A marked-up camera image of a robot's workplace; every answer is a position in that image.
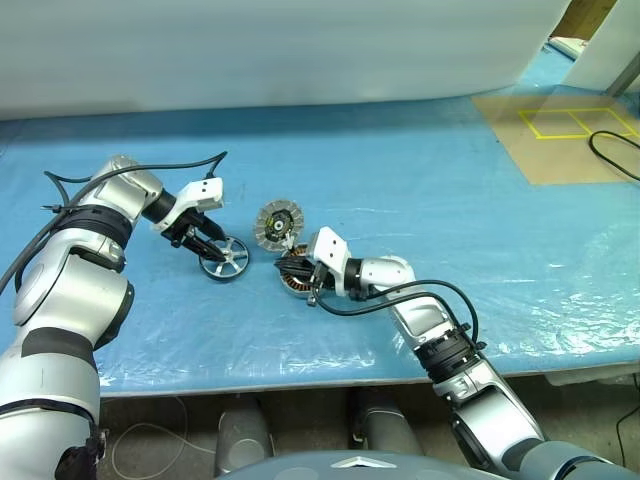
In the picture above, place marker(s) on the white foam tray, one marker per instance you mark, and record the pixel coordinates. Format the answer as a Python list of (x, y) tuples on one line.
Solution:
[(567, 46)]

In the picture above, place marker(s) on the white foam backdrop board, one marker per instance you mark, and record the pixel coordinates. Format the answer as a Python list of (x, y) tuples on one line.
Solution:
[(250, 50)]

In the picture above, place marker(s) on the brown cardboard box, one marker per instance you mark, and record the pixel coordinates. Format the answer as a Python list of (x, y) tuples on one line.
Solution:
[(585, 17)]

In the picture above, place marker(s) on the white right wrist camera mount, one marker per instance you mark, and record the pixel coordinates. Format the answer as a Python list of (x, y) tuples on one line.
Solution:
[(330, 247)]

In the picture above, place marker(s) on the brown cardboard sheet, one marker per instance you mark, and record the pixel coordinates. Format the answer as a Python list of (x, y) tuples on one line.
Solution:
[(545, 160)]

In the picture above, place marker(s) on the grey metal post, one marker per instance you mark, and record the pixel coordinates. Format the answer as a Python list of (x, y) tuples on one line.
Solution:
[(625, 72)]

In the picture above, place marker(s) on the motor stator with copper windings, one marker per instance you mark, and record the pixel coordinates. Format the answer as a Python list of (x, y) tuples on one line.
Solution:
[(295, 286)]

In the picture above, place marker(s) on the white upright panel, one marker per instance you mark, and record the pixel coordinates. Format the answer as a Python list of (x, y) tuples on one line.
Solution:
[(600, 50)]

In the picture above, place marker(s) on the grey robot torso with emblem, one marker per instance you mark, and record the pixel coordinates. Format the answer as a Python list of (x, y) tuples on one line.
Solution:
[(350, 467)]

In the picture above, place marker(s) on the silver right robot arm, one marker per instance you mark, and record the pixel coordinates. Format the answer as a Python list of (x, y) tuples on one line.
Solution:
[(430, 320)]

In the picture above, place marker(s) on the round motor stator disc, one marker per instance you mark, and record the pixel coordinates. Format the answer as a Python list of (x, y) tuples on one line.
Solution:
[(265, 225)]

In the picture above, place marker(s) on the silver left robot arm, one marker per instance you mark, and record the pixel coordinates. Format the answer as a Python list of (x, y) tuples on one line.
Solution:
[(75, 280)]

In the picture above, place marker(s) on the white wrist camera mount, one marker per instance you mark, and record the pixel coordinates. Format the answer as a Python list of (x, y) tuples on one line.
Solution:
[(205, 192), (330, 247)]

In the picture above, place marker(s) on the black silver spoked rotor wheel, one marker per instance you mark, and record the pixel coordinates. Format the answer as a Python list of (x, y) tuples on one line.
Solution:
[(235, 265)]

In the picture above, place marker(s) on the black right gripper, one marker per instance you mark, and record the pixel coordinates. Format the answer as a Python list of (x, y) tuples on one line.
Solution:
[(322, 280)]

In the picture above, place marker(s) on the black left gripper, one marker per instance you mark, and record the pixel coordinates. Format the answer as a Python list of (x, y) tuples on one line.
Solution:
[(185, 227)]

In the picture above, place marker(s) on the grey rounded cylinder shape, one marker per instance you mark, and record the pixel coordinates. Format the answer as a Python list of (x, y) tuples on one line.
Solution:
[(385, 425), (240, 435)]

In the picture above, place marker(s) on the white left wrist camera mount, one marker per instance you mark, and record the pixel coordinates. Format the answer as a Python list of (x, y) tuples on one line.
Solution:
[(205, 192)]

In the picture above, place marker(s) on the blue plastic table sheet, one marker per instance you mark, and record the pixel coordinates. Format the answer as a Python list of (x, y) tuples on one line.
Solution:
[(400, 175)]

